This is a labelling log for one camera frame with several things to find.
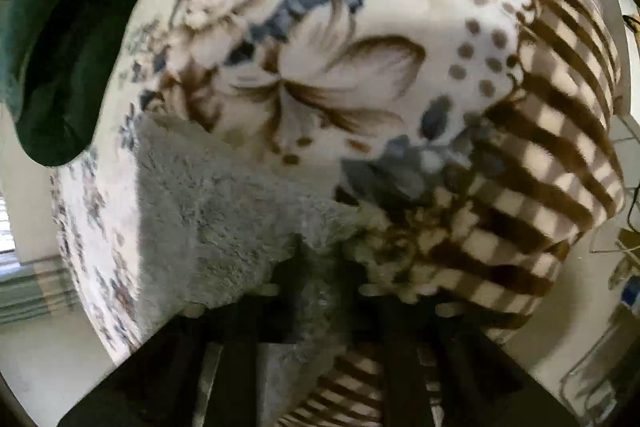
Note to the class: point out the grey fluffy blanket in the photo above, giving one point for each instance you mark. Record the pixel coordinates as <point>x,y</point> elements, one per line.
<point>210,217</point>

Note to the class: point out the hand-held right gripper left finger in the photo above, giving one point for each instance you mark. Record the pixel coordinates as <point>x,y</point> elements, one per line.
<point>287,297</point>

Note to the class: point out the brown floral fleece blanket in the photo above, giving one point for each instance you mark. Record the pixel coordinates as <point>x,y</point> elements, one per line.
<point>380,72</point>

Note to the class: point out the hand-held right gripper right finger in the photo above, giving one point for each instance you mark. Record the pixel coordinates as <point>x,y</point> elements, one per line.
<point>361,307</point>

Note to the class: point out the white floral bed sheet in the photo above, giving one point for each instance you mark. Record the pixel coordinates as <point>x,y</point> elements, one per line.
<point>100,217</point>

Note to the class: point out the dark green pants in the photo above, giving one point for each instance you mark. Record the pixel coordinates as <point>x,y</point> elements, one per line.
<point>65,57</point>

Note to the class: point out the green striped curtain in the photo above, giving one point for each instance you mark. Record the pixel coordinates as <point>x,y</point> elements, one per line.
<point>35,287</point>

